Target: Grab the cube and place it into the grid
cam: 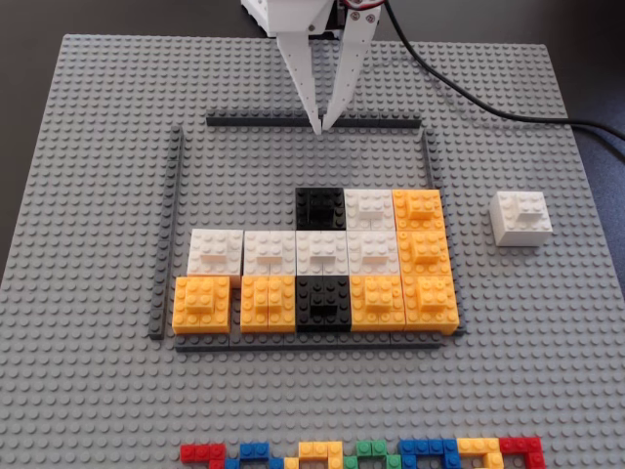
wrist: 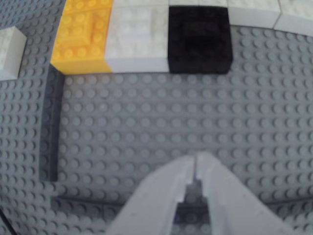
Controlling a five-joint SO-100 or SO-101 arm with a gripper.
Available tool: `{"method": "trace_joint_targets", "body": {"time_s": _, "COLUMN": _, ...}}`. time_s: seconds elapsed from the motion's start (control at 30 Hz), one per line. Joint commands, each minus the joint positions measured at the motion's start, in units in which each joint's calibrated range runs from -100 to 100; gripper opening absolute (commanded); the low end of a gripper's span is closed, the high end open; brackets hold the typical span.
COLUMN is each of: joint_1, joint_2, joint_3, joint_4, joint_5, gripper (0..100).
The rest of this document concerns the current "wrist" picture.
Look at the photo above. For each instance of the yellow lego cube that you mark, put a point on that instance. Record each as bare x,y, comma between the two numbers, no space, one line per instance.
90,6
78,44

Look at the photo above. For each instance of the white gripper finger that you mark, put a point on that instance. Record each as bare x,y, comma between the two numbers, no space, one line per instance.
234,210
146,208

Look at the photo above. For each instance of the grey studded lego baseplate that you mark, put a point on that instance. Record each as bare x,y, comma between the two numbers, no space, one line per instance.
146,122

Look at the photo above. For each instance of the black lego cube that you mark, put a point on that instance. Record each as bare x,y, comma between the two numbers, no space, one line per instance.
199,39

